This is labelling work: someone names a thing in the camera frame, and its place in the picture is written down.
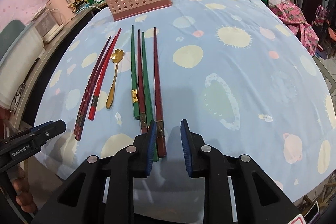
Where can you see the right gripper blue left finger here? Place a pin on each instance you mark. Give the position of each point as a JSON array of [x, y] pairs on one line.
[[149, 148]]

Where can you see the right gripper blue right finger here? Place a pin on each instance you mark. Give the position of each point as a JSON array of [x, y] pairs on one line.
[[188, 147]]

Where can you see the dark red chopstick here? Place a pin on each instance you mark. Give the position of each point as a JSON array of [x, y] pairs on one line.
[[141, 96], [161, 143]]

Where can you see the gold flower-shaped spoon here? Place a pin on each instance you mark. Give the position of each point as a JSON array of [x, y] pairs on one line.
[[116, 57]]

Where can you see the bright red chopstick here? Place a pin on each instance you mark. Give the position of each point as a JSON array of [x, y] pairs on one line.
[[100, 78]]

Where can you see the white dish rack bin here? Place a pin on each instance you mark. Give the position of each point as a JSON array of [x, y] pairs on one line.
[[20, 46]]

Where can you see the light blue patterned tablecloth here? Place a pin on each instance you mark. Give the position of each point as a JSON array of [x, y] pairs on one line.
[[229, 67]]

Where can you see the pink electric kettle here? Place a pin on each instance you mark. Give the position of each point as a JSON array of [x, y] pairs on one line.
[[63, 11]]

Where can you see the pink pineapple print cloth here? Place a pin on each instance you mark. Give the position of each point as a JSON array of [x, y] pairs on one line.
[[292, 16]]

